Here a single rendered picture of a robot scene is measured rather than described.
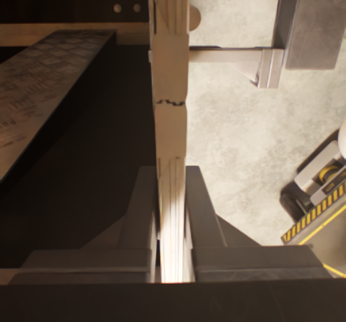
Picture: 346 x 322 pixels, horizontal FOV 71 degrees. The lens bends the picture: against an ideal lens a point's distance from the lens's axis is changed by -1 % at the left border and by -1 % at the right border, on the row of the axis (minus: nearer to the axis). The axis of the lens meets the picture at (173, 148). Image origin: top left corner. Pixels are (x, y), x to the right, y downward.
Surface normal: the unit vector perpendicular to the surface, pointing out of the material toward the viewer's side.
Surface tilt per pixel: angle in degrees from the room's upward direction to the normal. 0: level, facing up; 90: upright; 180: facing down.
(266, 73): 0
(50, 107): 80
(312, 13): 0
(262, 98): 0
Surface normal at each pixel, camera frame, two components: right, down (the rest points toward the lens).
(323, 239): 0.02, 0.45
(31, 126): 0.00, -0.79
